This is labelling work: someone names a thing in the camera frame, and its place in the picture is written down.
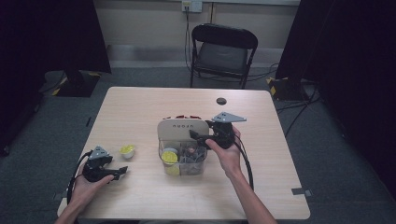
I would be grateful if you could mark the yellow jelly cup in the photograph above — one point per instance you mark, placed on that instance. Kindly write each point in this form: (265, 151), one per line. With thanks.
(169, 156)
(127, 150)
(172, 170)

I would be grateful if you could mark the person's left hand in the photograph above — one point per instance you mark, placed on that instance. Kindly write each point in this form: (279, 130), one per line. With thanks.
(85, 189)

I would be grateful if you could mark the heap of dark small capsules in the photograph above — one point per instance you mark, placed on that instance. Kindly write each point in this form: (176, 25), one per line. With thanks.
(193, 155)

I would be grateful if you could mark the white box lid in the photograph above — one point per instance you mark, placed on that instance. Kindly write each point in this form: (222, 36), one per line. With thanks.
(183, 129)

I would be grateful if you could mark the grey floor tape strip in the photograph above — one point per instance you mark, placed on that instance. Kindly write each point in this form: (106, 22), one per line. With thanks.
(58, 196)
(301, 191)

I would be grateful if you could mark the black curtain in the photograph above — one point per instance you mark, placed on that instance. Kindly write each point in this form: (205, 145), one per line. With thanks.
(351, 62)
(46, 46)

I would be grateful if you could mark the white wall socket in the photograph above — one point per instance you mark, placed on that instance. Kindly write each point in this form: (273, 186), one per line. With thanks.
(192, 5)

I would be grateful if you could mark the black floor tape mark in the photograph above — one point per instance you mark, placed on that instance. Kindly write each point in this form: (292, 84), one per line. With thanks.
(88, 121)

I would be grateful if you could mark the person's right hand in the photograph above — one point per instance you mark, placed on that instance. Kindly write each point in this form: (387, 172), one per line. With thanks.
(229, 158)

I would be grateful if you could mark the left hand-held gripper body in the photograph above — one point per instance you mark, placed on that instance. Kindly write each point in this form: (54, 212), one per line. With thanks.
(98, 157)

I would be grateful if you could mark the clear plastic storage box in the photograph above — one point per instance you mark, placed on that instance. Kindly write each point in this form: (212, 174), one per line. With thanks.
(183, 158)

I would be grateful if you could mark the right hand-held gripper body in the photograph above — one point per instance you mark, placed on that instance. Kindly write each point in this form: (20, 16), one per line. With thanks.
(224, 130)

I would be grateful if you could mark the black stand base yellow tape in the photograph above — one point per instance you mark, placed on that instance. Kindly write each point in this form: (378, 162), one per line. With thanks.
(286, 88)

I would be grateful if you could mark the black folding chair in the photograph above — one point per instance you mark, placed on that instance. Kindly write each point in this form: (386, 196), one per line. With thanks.
(222, 54)

